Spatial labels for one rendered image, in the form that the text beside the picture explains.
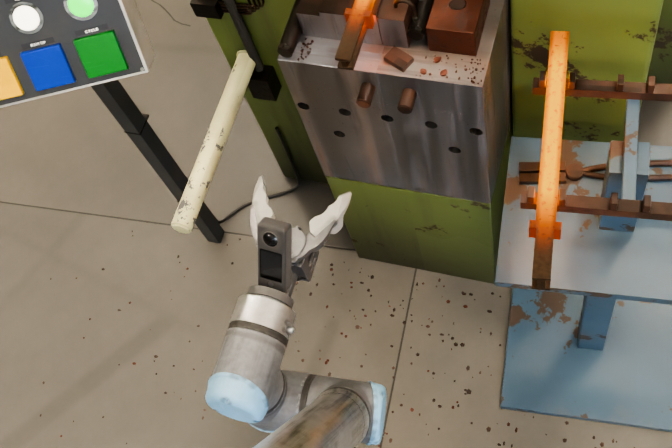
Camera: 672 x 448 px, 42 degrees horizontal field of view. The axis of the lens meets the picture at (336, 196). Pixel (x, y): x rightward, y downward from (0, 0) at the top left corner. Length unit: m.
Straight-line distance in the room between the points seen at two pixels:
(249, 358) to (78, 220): 1.54
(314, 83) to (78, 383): 1.22
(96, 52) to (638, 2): 0.94
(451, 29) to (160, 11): 1.70
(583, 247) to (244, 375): 0.67
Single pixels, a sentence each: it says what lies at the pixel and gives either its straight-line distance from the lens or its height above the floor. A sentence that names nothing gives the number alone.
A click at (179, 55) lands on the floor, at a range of 2.93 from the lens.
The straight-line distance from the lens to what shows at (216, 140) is 1.91.
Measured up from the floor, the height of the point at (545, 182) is 0.98.
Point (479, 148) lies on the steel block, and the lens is 1.71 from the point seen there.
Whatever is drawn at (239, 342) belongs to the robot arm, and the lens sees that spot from 1.27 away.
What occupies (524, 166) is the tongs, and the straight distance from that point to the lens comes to 1.67.
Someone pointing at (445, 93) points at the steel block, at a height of 0.88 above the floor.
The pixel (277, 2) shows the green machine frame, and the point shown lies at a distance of 1.84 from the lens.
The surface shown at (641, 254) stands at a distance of 1.62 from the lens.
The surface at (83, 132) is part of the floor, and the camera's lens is 2.90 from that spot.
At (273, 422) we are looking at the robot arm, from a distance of 1.38.
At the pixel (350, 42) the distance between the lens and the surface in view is 1.49.
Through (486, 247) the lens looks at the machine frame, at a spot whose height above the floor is 0.23.
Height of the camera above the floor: 2.18
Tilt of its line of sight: 61 degrees down
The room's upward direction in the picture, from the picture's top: 22 degrees counter-clockwise
